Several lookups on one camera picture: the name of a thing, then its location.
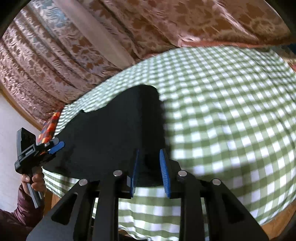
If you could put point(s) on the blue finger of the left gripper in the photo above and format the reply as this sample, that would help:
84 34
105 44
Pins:
56 148

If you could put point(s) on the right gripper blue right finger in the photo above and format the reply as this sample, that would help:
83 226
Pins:
227 217

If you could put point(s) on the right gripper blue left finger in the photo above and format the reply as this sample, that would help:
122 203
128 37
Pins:
89 210

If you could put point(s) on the black pants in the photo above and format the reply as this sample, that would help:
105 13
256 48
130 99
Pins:
127 134

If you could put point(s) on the maroon jacket left forearm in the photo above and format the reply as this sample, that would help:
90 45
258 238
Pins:
18 224

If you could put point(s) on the person's left hand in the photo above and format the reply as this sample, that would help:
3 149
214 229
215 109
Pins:
38 183

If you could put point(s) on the colorful patchwork blanket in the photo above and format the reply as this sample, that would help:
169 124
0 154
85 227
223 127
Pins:
48 130

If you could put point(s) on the green white checkered bedsheet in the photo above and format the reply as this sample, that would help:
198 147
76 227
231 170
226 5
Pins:
230 114

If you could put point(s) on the brown floral curtain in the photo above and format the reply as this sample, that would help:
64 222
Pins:
53 52

